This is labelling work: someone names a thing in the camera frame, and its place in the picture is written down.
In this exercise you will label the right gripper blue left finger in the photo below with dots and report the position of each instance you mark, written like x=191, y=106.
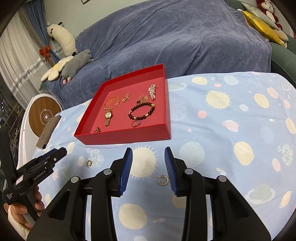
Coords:
x=120, y=173

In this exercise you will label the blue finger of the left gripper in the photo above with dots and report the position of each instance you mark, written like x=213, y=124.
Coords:
x=59, y=155
x=47, y=155

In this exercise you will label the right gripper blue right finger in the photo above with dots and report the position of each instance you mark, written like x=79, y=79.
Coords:
x=175, y=168

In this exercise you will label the gold hoop earring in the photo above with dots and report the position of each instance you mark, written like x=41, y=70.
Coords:
x=163, y=180
x=89, y=163

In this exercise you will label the gold wrist watch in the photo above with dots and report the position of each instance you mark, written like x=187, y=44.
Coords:
x=108, y=115

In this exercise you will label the red jewelry tray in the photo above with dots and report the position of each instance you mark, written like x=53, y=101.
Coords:
x=136, y=118

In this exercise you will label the left hand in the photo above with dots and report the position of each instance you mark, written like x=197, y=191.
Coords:
x=18, y=210

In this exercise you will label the white round wooden table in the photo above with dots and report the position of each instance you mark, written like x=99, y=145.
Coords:
x=38, y=112

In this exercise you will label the light blue planet sheet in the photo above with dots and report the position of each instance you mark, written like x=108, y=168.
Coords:
x=240, y=125

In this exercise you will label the flower shaped cushion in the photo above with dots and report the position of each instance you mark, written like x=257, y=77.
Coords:
x=53, y=73

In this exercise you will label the pink pearl hair clip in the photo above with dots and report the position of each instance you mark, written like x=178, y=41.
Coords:
x=152, y=92

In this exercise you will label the white sheer curtain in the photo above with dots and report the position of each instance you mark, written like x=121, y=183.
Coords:
x=21, y=64

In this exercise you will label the grey plush toy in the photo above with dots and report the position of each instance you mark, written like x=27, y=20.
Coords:
x=75, y=64

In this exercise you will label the red bow tieback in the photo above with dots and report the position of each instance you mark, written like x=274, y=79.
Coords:
x=46, y=53

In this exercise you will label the white cow plush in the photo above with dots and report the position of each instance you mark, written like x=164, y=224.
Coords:
x=63, y=37

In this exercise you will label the blue grey velvet blanket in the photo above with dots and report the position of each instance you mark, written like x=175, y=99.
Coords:
x=187, y=37

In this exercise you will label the blue curtain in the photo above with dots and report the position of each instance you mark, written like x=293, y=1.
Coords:
x=35, y=11

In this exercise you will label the green sofa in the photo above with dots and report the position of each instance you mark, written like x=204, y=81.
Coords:
x=283, y=59

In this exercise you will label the gold yellow pillow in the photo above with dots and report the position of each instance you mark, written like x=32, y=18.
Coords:
x=262, y=27

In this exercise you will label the grey green pillow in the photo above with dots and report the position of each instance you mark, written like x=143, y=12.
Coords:
x=258, y=13

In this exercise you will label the red monkey plush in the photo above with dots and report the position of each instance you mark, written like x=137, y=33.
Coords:
x=267, y=7

